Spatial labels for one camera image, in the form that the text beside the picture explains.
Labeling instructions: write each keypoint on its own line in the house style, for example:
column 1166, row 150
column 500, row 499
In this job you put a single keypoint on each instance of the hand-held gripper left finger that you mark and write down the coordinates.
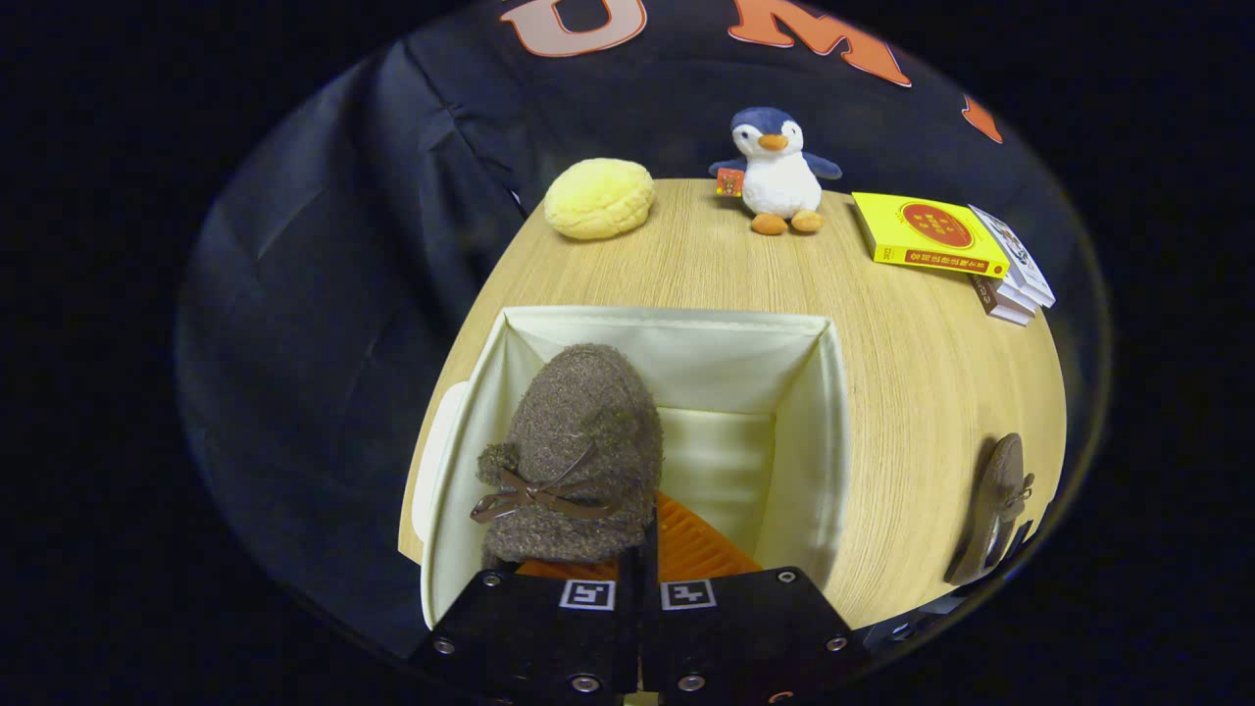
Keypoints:
column 529, row 628

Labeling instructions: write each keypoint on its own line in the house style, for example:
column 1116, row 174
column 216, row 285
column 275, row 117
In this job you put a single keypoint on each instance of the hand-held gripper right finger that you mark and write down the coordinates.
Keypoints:
column 650, row 608

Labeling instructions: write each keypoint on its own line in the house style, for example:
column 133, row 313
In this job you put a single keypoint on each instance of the brown fuzzy shoe with bow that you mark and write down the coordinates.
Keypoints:
column 995, row 490
column 578, row 422

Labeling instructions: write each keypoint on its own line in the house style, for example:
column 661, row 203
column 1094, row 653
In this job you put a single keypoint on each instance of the beige fabric storage box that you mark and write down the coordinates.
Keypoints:
column 726, row 363

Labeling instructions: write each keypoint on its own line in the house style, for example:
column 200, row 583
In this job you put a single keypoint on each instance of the yellow bun plush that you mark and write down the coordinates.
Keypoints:
column 598, row 201

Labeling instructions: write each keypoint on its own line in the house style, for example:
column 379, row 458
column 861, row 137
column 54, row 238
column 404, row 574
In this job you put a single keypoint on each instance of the blue and white penguin plush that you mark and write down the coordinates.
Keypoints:
column 779, row 181

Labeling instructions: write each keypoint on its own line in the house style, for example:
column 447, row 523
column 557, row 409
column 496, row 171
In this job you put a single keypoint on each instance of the yellow book with red circle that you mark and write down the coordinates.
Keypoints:
column 922, row 230

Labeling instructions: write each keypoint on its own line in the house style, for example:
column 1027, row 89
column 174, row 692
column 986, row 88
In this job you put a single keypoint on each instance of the white illustrated book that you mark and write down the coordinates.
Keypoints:
column 1015, row 255

